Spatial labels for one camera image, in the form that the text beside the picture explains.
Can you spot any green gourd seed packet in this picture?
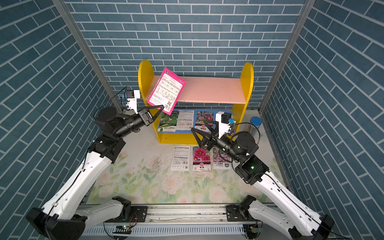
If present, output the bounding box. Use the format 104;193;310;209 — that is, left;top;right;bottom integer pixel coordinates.
158;111;179;132

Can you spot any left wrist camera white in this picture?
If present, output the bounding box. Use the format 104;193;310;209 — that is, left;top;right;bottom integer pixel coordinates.
122;90;141;114

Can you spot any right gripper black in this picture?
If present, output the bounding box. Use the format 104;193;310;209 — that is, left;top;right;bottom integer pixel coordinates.
194;121;243;165

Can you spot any magenta hollyhock seed packet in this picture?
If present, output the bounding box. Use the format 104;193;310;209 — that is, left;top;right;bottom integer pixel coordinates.
193;146;212;172

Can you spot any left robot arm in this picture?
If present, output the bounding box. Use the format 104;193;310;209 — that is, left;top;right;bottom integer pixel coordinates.
26;105;164;240

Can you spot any purple flower seed packet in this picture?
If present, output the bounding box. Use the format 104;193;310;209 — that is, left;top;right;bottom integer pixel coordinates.
212;147;231;170

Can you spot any white text seed packet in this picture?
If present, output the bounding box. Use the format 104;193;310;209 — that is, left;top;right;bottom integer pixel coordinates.
170;145;191;172

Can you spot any yellow shelf with pink board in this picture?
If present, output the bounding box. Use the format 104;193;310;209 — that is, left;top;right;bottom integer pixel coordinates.
137;59;255;145

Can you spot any mixed flower seed packet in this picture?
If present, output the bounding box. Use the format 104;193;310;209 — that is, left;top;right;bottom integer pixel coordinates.
194;111;214;133

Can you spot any white text packet lower shelf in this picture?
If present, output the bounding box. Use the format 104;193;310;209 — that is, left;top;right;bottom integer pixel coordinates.
176;111;194;131

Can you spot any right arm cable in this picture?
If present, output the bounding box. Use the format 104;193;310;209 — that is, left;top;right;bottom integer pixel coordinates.
233;121;261;145

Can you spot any steel bottle blue lid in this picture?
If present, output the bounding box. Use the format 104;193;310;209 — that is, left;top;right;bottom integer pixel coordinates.
247;117;263;137

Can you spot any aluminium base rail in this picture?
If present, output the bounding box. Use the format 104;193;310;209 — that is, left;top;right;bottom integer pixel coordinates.
82;201;321;240

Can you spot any floral table mat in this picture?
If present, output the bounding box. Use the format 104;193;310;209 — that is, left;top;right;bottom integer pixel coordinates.
87;126;270;205

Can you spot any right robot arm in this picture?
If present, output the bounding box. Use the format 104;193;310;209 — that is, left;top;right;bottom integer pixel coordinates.
191;121;335;240

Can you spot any pink bordered seed packet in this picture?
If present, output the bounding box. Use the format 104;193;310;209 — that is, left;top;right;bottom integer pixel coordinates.
148;68;187;115

